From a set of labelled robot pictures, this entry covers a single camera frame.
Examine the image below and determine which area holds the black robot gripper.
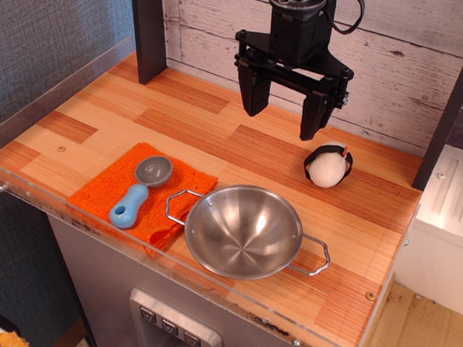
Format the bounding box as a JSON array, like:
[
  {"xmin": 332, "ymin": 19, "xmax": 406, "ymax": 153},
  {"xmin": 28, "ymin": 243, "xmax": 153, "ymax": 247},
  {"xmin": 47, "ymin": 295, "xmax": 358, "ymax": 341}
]
[{"xmin": 235, "ymin": 0, "xmax": 358, "ymax": 141}]

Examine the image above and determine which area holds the metal bowl with wire handles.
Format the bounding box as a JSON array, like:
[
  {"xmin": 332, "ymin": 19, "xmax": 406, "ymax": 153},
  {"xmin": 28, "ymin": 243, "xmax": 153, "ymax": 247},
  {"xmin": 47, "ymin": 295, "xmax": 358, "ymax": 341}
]
[{"xmin": 161, "ymin": 179, "xmax": 336, "ymax": 286}]

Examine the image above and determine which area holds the orange knitted towel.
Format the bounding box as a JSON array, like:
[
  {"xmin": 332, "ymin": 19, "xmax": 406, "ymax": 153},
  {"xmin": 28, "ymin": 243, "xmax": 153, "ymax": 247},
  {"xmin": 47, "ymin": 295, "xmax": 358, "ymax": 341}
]
[{"xmin": 67, "ymin": 143, "xmax": 218, "ymax": 258}]

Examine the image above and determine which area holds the white and black penguin plush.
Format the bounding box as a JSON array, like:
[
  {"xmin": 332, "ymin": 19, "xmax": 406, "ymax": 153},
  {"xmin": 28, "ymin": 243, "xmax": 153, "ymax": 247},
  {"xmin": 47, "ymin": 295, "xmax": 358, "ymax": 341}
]
[{"xmin": 304, "ymin": 141, "xmax": 353, "ymax": 188}]

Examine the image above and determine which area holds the blue and grey ice-cream scoop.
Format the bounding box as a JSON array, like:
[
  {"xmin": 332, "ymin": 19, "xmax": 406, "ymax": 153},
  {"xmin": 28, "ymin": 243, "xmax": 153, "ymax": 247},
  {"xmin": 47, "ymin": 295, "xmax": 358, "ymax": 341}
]
[{"xmin": 109, "ymin": 155, "xmax": 173, "ymax": 230}]

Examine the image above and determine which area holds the white cabinet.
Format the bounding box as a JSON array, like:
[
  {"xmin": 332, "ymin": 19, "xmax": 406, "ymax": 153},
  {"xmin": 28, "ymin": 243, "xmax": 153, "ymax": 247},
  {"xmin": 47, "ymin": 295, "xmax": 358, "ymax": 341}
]
[{"xmin": 393, "ymin": 146, "xmax": 463, "ymax": 315}]

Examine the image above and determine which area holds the grey toy fridge front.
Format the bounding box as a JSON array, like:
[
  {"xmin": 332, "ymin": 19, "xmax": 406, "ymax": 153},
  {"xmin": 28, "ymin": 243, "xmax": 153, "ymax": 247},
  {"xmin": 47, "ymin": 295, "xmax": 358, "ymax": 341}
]
[{"xmin": 49, "ymin": 216, "xmax": 293, "ymax": 347}]

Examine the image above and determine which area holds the silver dispenser panel with buttons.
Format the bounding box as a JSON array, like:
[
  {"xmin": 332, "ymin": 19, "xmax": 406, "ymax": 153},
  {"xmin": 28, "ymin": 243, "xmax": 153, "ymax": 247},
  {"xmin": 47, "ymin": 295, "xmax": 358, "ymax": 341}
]
[{"xmin": 129, "ymin": 288, "xmax": 223, "ymax": 347}]

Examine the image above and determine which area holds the clear acrylic edge guard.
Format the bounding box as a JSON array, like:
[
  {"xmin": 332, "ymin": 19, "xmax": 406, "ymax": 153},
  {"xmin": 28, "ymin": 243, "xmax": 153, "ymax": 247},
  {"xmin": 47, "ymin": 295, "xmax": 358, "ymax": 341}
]
[{"xmin": 0, "ymin": 40, "xmax": 420, "ymax": 347}]

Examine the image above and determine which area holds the yellow object bottom left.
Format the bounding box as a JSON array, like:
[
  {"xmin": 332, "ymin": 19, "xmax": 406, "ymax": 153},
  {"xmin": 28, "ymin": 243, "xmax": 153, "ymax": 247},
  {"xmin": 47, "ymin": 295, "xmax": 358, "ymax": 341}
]
[{"xmin": 0, "ymin": 331, "xmax": 30, "ymax": 347}]

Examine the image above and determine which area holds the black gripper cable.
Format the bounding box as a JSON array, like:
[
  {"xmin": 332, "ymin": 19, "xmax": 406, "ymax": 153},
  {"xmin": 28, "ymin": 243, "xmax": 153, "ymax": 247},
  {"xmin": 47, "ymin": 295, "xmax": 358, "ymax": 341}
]
[{"xmin": 322, "ymin": 0, "xmax": 366, "ymax": 37}]

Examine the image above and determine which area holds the dark left vertical post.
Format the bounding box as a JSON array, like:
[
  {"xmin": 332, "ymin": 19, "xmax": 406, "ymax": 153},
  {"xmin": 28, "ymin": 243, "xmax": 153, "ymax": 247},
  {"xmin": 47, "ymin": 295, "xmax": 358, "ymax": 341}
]
[{"xmin": 132, "ymin": 0, "xmax": 167, "ymax": 85}]

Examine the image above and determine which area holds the dark vertical post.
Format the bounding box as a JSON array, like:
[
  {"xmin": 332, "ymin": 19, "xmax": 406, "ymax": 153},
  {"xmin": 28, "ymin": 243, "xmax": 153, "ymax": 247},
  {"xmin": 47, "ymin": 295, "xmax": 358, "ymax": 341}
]
[
  {"xmin": 412, "ymin": 66, "xmax": 463, "ymax": 191},
  {"xmin": 132, "ymin": 0, "xmax": 167, "ymax": 85}
]

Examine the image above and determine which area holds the dark right vertical post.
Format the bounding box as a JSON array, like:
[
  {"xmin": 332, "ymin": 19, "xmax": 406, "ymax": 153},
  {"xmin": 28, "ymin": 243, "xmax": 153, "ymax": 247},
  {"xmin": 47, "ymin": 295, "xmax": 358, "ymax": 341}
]
[{"xmin": 412, "ymin": 66, "xmax": 463, "ymax": 191}]

